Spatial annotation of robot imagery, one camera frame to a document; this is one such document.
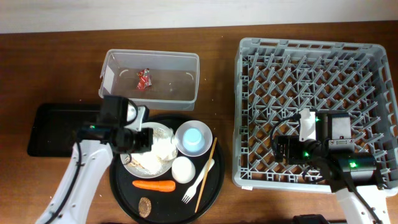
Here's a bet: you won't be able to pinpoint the clear plastic bin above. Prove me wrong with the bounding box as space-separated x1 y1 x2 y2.
98 49 200 111

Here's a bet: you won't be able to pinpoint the wooden chopstick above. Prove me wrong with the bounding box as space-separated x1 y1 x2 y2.
195 137 218 213

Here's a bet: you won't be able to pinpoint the white napkin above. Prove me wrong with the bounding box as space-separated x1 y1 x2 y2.
149 128 178 161

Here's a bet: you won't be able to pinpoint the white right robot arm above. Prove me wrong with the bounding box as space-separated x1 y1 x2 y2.
269 109 390 223

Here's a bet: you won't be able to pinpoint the brown cookie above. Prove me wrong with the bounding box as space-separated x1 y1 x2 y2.
138 197 152 218

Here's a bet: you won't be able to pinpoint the red snack wrapper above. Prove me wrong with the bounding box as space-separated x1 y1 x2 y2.
137 68 152 90

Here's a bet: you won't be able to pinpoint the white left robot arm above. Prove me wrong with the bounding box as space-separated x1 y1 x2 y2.
37 95 152 223

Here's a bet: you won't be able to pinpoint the orange carrot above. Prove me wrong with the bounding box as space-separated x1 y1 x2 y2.
132 180 176 192

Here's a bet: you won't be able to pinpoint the white cup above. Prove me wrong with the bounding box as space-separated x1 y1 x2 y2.
172 156 196 184

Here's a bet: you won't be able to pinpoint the white plastic fork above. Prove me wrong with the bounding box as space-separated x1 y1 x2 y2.
182 159 215 203

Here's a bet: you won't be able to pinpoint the black round tray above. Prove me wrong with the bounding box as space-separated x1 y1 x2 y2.
109 113 226 224

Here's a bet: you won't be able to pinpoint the grey dishwasher rack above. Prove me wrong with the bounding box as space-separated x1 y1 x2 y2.
232 38 397 196

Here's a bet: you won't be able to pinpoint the light blue cup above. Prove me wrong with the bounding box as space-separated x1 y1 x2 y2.
183 128 205 152

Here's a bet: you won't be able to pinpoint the white speckled plate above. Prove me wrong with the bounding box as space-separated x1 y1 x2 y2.
120 122 174 179

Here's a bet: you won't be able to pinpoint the peanut shells food scraps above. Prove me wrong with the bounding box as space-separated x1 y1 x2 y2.
125 154 144 169

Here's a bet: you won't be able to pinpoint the black rectangular tray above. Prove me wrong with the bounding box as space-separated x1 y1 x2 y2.
27 103 100 158

